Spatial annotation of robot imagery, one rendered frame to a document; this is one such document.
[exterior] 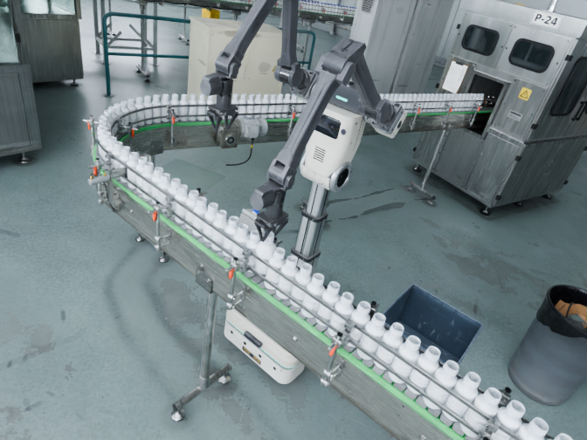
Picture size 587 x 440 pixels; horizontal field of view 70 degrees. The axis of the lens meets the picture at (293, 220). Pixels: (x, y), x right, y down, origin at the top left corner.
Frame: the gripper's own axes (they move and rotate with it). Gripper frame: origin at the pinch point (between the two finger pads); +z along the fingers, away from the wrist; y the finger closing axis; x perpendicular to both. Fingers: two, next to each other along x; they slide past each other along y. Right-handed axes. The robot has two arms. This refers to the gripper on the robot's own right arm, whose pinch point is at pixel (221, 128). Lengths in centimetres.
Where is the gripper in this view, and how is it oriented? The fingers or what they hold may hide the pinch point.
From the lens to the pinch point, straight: 173.7
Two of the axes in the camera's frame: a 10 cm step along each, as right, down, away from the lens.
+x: 7.6, 4.6, -4.6
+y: -6.3, 3.2, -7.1
